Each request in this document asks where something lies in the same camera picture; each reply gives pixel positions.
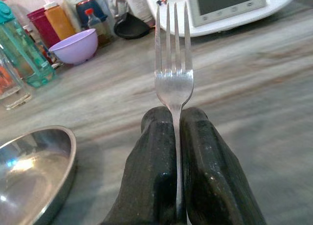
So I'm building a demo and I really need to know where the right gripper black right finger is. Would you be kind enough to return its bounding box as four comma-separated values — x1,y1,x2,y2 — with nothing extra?
179,107,267,225

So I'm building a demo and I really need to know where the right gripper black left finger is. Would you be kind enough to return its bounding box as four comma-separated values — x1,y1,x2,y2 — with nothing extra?
101,106,180,225

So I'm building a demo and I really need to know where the silver metal fork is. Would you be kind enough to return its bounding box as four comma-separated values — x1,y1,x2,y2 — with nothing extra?
154,1,195,212

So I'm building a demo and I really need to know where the round steel plate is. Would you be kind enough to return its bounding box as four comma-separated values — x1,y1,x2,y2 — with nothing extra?
0,126,78,225

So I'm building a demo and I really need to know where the small purple plastic bowl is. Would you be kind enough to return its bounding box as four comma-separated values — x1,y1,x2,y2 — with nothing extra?
48,28,99,65

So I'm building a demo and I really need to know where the black dish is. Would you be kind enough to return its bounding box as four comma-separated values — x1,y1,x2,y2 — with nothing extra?
114,12,150,40

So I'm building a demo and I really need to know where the small red capped bottle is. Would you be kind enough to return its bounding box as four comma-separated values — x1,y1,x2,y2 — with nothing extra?
85,8,114,47

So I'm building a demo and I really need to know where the clear drinking glass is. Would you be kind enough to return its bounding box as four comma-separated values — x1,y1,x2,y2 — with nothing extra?
0,47,32,111

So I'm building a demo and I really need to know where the teal water bottle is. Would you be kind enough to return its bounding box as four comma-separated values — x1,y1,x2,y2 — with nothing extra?
0,0,56,89

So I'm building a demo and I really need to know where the dark blue jar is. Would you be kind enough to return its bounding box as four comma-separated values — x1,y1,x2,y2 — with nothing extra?
75,0,108,30

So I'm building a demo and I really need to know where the orange squeeze bottle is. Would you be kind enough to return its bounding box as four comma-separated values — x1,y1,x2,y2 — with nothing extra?
43,0,76,41

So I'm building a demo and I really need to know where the white food processor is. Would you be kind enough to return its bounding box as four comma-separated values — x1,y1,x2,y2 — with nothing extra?
143,0,304,38

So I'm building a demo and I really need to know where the magenta plastic container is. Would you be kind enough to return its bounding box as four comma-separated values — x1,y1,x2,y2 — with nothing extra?
26,7,61,48

